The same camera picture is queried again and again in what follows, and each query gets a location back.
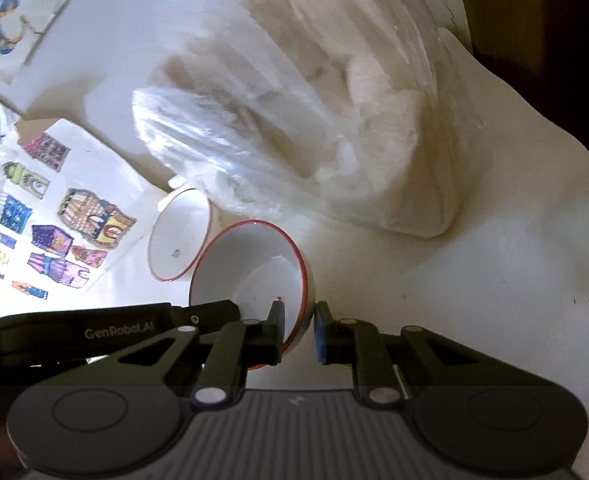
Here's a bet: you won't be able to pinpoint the coloured drawing of houses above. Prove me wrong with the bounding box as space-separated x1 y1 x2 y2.
0 117 150 306

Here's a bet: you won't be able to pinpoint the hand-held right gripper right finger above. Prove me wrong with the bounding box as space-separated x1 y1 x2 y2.
313 301 480 406

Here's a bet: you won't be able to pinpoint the clear plastic bag white contents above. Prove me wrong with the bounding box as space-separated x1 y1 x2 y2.
132 0 475 238

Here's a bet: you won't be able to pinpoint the brown wooden frame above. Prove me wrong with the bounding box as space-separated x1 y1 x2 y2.
461 0 575 91

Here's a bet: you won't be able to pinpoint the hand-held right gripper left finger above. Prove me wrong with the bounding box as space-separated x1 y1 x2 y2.
114 300 288 406

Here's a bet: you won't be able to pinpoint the white red-rimmed ceramic bowl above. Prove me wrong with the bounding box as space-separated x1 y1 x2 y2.
147 187 224 282
188 220 318 361

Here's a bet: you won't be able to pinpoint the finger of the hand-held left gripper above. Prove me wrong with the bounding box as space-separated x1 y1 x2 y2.
167 299 241 333

